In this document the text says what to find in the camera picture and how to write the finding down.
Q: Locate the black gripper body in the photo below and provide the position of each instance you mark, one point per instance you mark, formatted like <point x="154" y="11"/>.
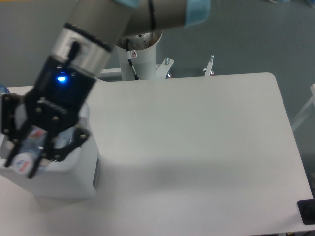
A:
<point x="57" y="92"/>

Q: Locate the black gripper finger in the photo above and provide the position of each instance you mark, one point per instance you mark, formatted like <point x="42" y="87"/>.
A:
<point x="50" y="154"/>
<point x="16" y="120"/>

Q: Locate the clear plastic water bottle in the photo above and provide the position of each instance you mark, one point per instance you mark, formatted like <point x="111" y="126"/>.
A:
<point x="23" y="162"/>

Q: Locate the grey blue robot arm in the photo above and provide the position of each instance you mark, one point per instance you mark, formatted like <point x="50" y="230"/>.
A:
<point x="81" y="51"/>

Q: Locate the white trash can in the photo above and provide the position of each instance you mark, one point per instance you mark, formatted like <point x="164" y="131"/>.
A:
<point x="72" y="178"/>

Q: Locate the blue object at left edge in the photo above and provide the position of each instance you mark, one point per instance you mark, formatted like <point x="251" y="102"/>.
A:
<point x="4" y="89"/>

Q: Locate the black device at table corner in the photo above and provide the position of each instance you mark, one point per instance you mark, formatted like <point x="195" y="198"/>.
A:
<point x="307" y="211"/>

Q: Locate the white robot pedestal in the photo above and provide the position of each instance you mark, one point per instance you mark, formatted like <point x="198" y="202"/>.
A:
<point x="137" y="58"/>

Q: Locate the white frame at right edge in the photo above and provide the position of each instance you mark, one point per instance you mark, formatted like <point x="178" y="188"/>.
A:
<point x="305" y="111"/>

